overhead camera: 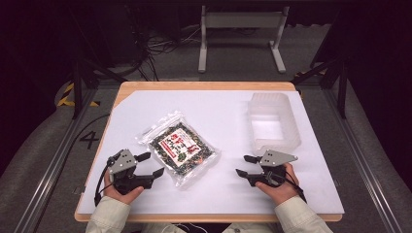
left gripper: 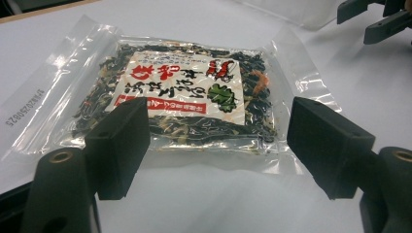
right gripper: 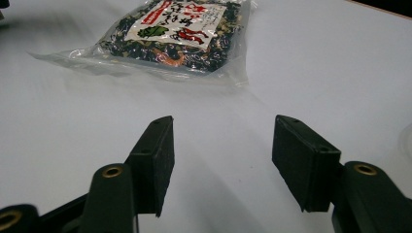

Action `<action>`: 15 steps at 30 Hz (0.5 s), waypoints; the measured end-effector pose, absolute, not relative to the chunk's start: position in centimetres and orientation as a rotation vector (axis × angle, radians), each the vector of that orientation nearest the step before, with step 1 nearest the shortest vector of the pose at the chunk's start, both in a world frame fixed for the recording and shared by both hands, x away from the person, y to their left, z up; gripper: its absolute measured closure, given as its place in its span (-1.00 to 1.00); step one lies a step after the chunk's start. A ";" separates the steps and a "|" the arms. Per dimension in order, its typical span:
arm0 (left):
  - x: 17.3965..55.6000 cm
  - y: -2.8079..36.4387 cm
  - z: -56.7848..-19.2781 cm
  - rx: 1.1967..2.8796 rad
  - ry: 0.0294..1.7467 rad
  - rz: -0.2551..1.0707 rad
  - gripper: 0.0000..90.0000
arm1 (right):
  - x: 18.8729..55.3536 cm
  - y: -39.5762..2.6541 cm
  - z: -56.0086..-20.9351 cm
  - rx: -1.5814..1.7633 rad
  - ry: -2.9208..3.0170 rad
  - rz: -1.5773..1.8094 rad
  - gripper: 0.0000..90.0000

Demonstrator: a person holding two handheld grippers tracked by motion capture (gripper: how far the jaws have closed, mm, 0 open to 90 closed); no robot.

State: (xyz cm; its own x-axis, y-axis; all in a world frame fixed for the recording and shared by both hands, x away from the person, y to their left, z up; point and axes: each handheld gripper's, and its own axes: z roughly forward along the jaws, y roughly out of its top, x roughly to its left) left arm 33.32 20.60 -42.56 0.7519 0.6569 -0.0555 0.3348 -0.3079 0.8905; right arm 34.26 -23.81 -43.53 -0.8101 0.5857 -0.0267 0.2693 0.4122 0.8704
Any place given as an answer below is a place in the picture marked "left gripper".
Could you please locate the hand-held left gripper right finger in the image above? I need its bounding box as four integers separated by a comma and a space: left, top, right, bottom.
286, 95, 377, 201

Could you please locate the clear plastic bag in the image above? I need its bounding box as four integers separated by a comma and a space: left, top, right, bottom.
238, 0, 345, 32

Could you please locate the clear dried seaweed packet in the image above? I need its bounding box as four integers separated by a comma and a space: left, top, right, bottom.
0, 14, 343, 177

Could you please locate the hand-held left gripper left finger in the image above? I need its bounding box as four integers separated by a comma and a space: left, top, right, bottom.
84, 96, 152, 201

